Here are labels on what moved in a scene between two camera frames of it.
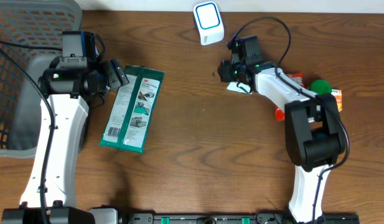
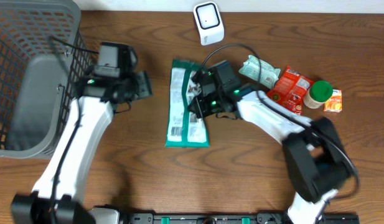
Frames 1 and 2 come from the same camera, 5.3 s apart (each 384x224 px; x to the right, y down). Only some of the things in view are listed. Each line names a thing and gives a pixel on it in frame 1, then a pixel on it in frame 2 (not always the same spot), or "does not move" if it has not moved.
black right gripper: x=225 y=65 → x=201 y=112
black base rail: x=263 y=218 does not move
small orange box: x=338 y=94 does not move
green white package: x=128 y=121 → x=185 y=130
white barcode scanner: x=209 y=22 does not move
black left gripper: x=117 y=74 → x=145 y=89
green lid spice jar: x=321 y=87 does not move
